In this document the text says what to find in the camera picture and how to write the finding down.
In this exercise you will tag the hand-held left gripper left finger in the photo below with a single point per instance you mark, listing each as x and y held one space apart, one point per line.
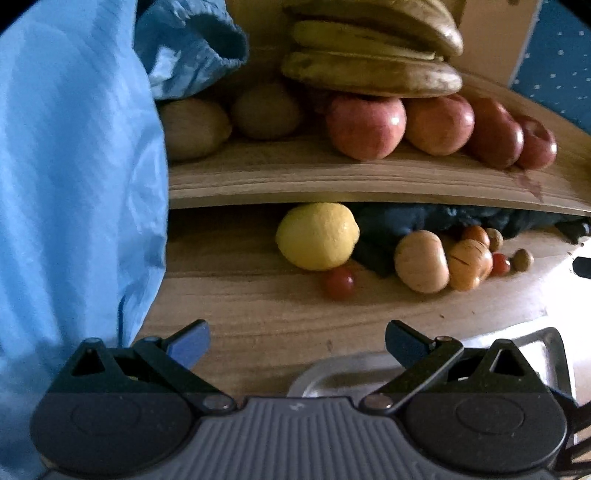
189 344

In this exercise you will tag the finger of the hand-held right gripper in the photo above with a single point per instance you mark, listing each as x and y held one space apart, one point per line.
582 266

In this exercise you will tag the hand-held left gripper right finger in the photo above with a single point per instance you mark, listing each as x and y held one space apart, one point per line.
406 344

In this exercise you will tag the metal tray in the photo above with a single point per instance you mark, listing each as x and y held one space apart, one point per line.
341 374

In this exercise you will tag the pale yellow apple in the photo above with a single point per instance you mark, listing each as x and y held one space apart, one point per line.
420 262

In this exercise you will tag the red cherry tomato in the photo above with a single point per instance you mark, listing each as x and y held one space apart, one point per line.
339 283
501 265

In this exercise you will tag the orange cracked apple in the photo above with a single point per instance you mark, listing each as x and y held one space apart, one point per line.
468 265

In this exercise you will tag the small orange mandarin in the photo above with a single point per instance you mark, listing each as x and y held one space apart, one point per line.
475 234

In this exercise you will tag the yellow lemon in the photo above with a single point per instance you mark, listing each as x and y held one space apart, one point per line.
316 235

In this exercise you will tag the dark blue cloth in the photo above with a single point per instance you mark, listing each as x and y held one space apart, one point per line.
406 221

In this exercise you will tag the red apple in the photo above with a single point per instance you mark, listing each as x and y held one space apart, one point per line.
496 134
438 124
538 143
364 127

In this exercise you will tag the wooden shelf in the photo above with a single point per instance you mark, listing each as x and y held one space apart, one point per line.
323 175

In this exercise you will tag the light blue jacket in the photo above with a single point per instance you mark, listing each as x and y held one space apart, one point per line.
69 184

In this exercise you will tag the blue dotted panel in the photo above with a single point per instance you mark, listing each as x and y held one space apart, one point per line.
558 60

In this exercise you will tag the brown kiwi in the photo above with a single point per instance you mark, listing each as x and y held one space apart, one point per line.
191 129
265 110

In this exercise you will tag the cardboard box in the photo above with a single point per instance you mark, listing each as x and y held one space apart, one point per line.
494 37

